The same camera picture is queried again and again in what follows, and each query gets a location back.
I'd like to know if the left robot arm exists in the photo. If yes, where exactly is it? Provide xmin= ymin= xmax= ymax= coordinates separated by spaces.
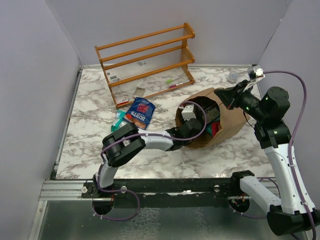
xmin=93 ymin=118 xmax=207 ymax=198

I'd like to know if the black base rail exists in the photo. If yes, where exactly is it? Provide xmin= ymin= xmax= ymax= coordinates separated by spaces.
xmin=81 ymin=170 xmax=254 ymax=210

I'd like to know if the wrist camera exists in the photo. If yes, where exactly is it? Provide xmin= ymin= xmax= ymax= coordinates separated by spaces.
xmin=181 ymin=104 xmax=196 ymax=121
xmin=246 ymin=65 xmax=265 ymax=89

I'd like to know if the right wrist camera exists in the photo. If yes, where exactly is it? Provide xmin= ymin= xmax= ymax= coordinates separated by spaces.
xmin=246 ymin=65 xmax=265 ymax=89

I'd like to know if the green capped marker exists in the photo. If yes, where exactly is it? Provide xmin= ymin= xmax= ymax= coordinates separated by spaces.
xmin=166 ymin=73 xmax=186 ymax=84

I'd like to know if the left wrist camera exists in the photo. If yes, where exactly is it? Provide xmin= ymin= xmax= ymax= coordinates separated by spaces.
xmin=181 ymin=104 xmax=196 ymax=121

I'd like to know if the red white staple box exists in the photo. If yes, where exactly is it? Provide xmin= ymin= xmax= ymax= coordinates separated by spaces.
xmin=115 ymin=96 xmax=129 ymax=105

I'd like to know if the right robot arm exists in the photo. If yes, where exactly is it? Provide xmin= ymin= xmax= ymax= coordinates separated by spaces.
xmin=214 ymin=80 xmax=320 ymax=236

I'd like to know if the small clear plastic jar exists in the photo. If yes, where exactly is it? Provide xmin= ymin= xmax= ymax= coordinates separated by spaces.
xmin=227 ymin=70 xmax=240 ymax=84

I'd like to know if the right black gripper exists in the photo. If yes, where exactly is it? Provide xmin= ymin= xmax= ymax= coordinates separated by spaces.
xmin=215 ymin=79 xmax=268 ymax=122

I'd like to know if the brown paper bag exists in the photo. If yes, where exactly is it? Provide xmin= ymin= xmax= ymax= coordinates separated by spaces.
xmin=186 ymin=87 xmax=250 ymax=149

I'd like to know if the teal snack packet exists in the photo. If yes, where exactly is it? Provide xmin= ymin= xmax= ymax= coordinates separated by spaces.
xmin=110 ymin=110 xmax=127 ymax=132

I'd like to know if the purple capped marker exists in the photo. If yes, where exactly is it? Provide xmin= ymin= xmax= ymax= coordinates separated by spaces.
xmin=169 ymin=81 xmax=189 ymax=89

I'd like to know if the staple strip upper shelf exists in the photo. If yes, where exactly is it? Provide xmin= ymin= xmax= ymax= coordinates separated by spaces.
xmin=137 ymin=61 xmax=147 ymax=66

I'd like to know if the blue Burts chips bag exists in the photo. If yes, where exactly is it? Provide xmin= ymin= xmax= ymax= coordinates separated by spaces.
xmin=123 ymin=97 xmax=156 ymax=130

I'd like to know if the red snack packet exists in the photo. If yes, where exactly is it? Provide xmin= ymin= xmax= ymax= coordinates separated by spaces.
xmin=205 ymin=121 xmax=221 ymax=137

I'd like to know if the wooden three-tier rack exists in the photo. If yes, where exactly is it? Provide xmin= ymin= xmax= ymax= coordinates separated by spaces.
xmin=94 ymin=22 xmax=196 ymax=109

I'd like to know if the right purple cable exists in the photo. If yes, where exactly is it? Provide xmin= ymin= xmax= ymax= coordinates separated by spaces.
xmin=263 ymin=70 xmax=316 ymax=240

